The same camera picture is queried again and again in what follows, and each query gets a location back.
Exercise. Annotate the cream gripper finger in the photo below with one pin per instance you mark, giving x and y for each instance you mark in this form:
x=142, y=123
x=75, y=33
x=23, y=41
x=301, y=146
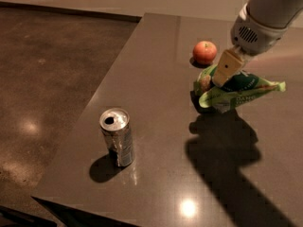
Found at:
x=230, y=63

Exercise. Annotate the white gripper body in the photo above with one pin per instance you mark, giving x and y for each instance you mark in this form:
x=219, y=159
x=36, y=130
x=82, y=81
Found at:
x=252, y=37

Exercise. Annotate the green rice chip bag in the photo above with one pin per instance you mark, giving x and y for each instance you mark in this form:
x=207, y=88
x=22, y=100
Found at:
x=241, y=89

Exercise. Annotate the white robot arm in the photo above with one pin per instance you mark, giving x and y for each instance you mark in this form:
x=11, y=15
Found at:
x=275, y=13

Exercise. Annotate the red apple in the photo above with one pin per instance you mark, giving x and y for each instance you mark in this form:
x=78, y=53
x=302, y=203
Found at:
x=204, y=52

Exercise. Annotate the silver drink can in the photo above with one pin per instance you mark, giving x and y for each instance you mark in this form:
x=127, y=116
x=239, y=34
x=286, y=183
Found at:
x=115, y=126

